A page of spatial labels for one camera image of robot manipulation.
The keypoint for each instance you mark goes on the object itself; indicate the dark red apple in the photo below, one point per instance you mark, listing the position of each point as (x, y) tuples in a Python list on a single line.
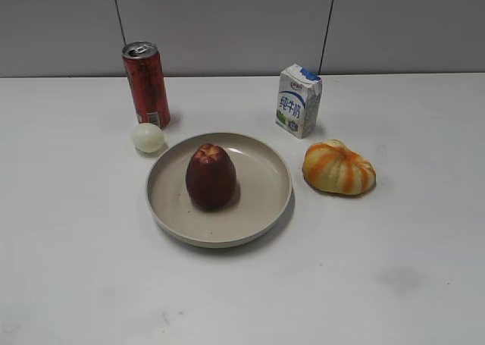
[(210, 177)]

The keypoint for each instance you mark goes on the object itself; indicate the beige round plate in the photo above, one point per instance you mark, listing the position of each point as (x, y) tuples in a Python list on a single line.
[(262, 195)]

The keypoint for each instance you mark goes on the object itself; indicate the peeled orange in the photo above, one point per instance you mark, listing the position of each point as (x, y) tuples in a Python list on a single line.
[(332, 167)]

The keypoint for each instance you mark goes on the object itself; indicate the white blue milk carton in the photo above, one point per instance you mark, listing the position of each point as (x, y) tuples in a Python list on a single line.
[(298, 100)]

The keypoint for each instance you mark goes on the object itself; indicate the white egg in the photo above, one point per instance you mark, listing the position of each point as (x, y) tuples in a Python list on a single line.
[(147, 137)]

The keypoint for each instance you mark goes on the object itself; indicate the red soda can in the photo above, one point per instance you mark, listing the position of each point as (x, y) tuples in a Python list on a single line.
[(142, 63)]

